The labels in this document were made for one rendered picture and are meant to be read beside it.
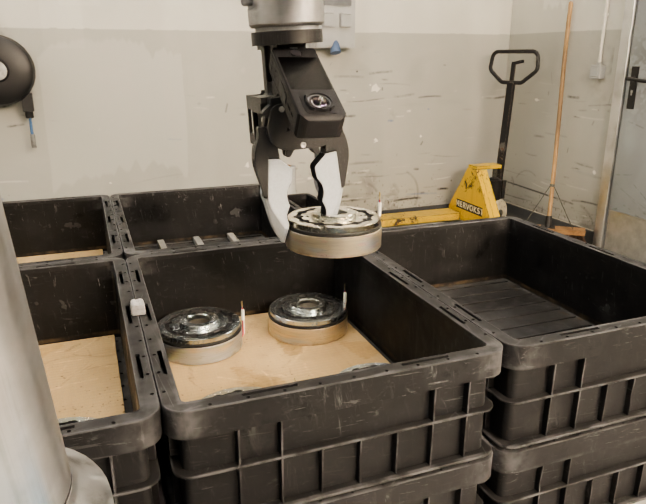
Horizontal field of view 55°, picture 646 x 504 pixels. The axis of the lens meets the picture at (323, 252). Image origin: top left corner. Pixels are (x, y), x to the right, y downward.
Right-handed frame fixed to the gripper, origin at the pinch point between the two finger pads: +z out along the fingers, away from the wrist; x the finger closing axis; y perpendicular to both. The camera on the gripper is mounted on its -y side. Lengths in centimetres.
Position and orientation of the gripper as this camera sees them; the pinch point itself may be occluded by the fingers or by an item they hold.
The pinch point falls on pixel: (306, 228)
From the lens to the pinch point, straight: 66.4
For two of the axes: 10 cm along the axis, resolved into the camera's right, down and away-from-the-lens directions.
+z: 0.6, 9.5, 3.2
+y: -3.5, -2.8, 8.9
